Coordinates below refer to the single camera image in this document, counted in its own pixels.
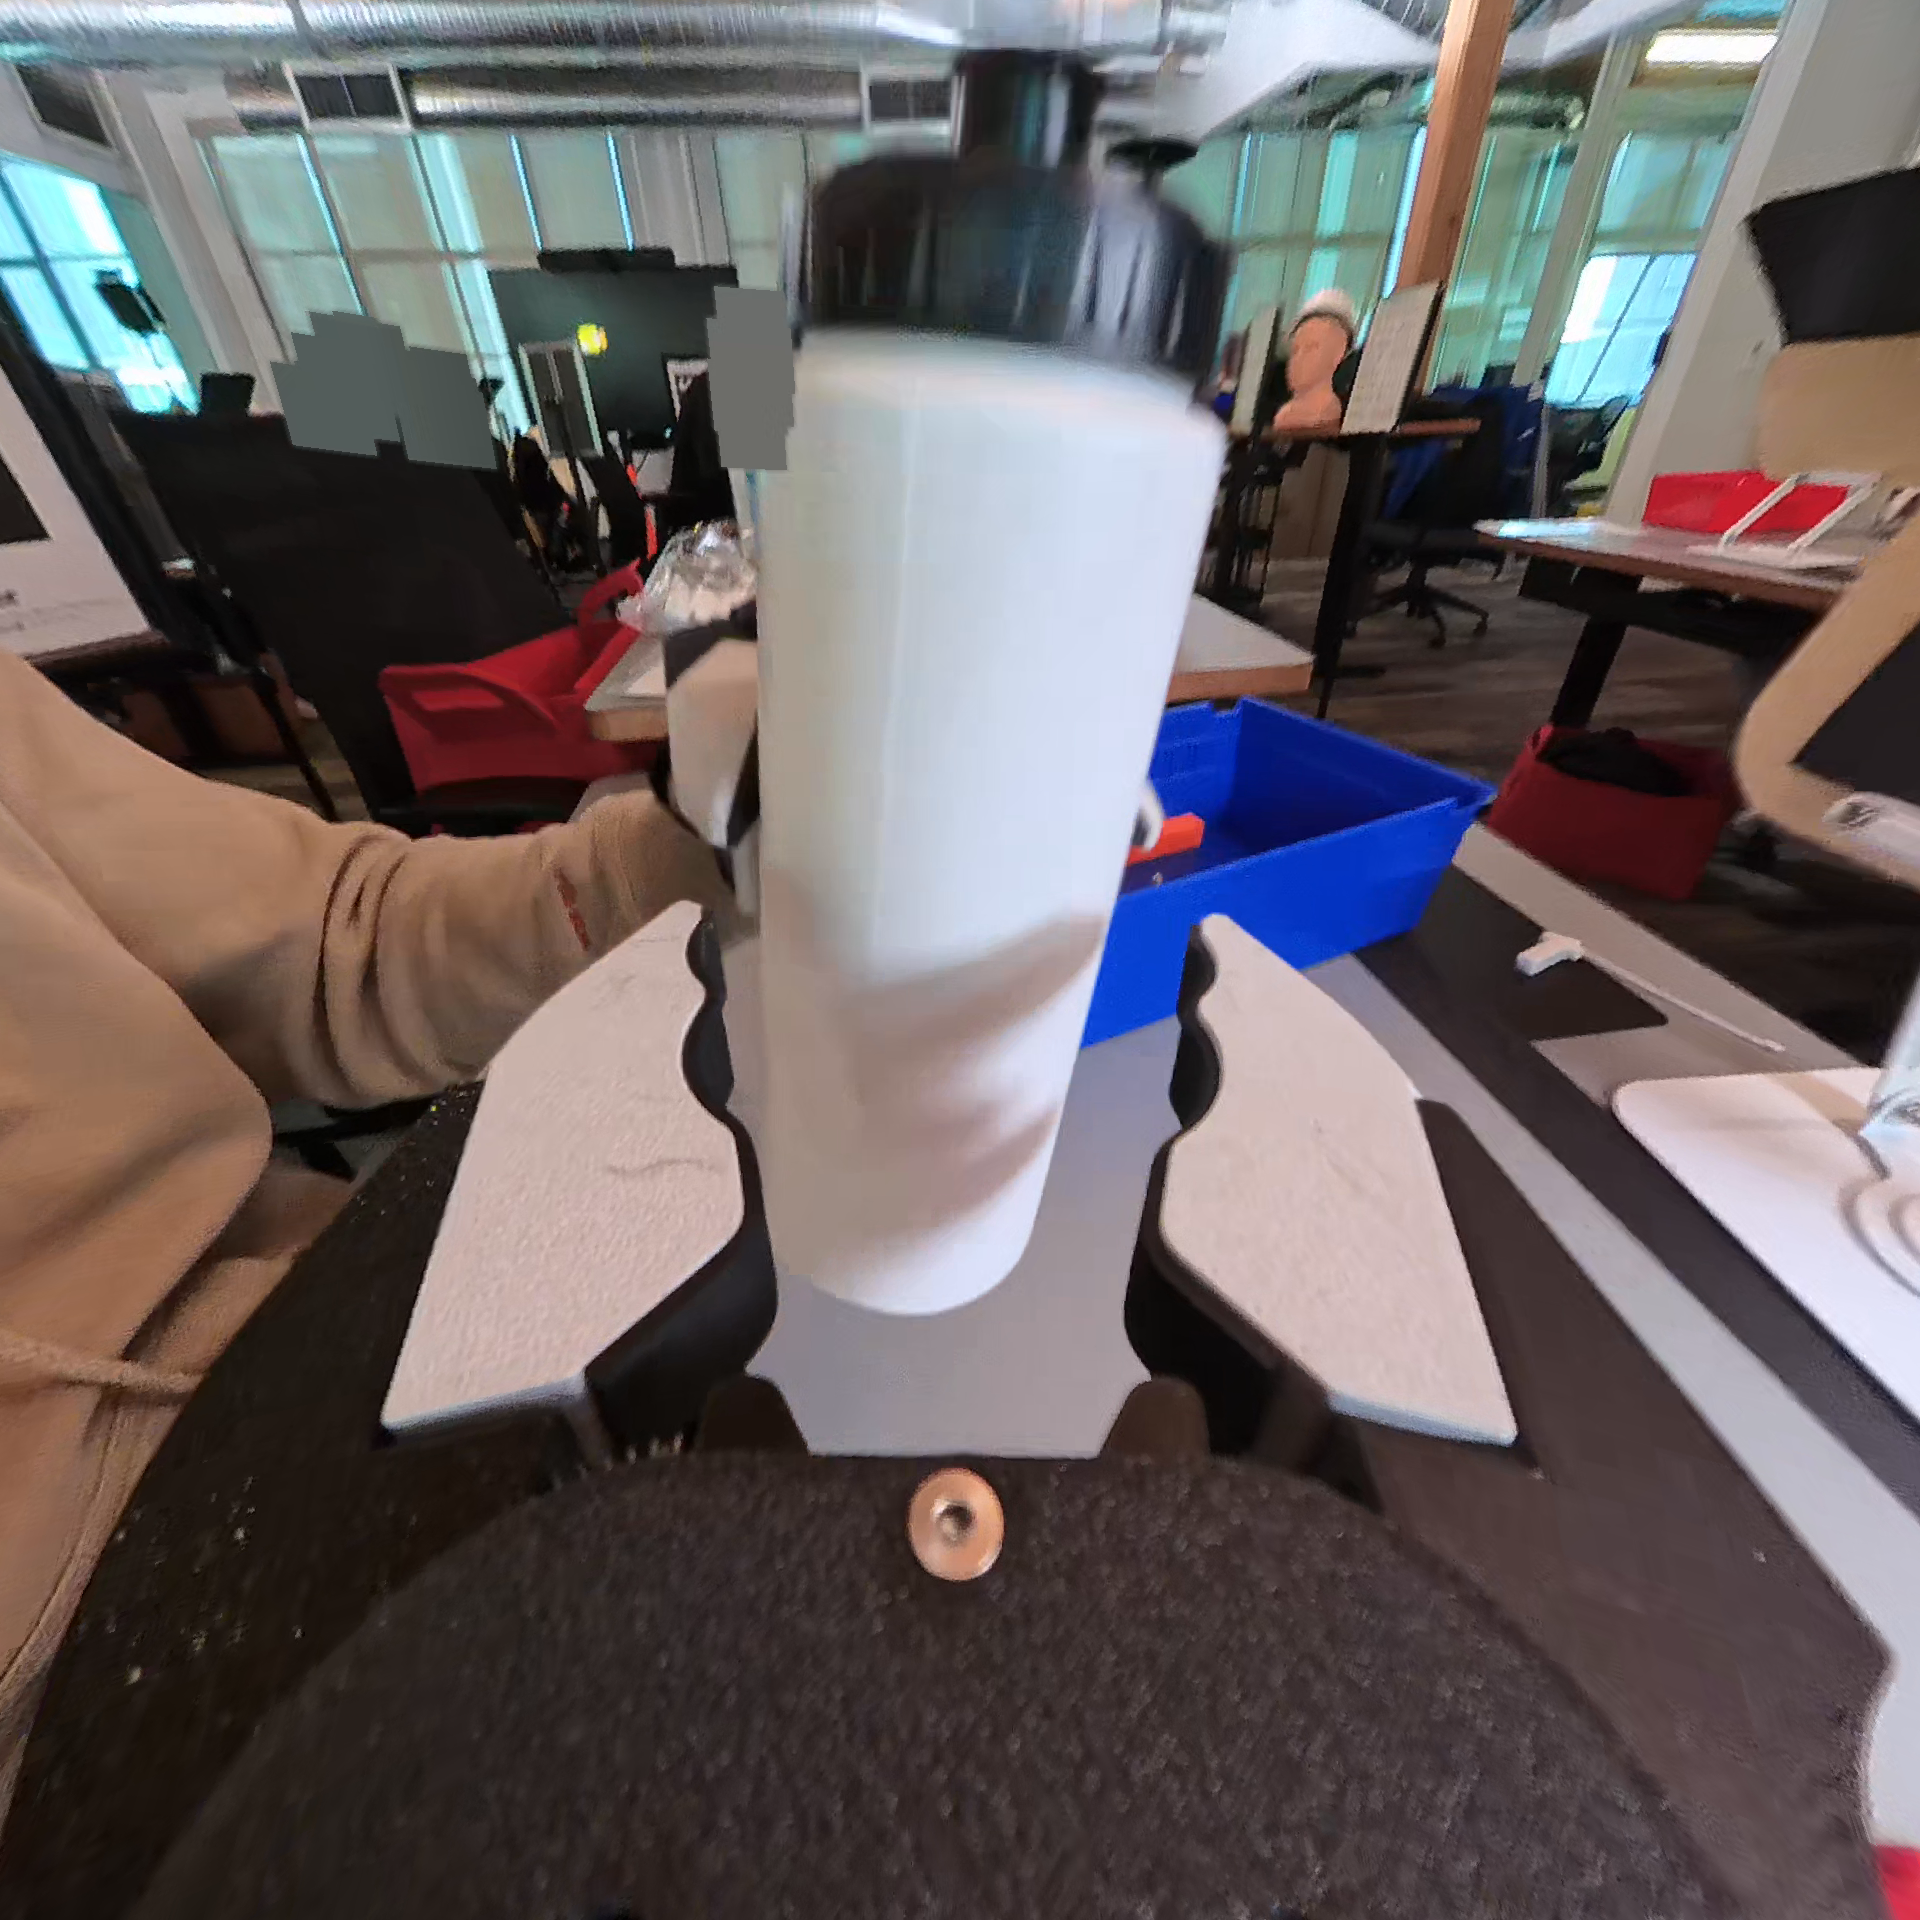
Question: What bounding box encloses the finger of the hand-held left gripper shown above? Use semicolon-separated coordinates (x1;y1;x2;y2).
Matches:
657;598;770;922

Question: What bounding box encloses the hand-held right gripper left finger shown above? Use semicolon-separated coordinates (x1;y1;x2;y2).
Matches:
383;902;759;1440

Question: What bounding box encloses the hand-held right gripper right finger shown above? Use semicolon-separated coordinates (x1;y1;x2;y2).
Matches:
1152;914;1520;1449

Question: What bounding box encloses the white bottle with black cap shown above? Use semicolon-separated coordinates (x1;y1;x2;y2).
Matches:
751;54;1234;1319

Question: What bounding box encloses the blue plastic bin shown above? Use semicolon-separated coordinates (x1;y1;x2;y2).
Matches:
1083;698;1501;1051

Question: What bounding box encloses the clear plastic bag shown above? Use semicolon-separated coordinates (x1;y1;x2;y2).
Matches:
615;521;759;634

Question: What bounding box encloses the red tote bin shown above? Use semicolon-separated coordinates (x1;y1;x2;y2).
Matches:
376;570;649;801

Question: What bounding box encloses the black office chair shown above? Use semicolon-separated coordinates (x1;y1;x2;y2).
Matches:
119;406;601;834
1358;386;1509;649

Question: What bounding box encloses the red plastic divider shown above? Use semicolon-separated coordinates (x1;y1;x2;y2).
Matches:
1125;809;1213;897

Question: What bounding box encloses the red bin on floor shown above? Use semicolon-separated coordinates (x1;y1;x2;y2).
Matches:
1487;726;1744;906

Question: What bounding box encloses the person's beige hoodie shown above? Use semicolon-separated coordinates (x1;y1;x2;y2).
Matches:
0;646;496;1802

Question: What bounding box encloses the mannequin head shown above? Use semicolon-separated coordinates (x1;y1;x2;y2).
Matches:
1272;288;1365;436

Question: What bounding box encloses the wooden desk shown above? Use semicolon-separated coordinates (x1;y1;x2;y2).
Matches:
1475;515;1920;729

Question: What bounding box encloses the red tray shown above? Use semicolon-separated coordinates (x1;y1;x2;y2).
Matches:
1641;470;1920;540

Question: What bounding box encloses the tan wooden board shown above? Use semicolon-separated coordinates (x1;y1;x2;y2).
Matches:
1751;337;1920;486

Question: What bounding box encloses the black flared panel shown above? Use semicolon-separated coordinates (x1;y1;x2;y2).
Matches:
1744;166;1920;350

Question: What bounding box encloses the wooden post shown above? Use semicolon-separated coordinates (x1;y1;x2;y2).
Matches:
1395;0;1520;291

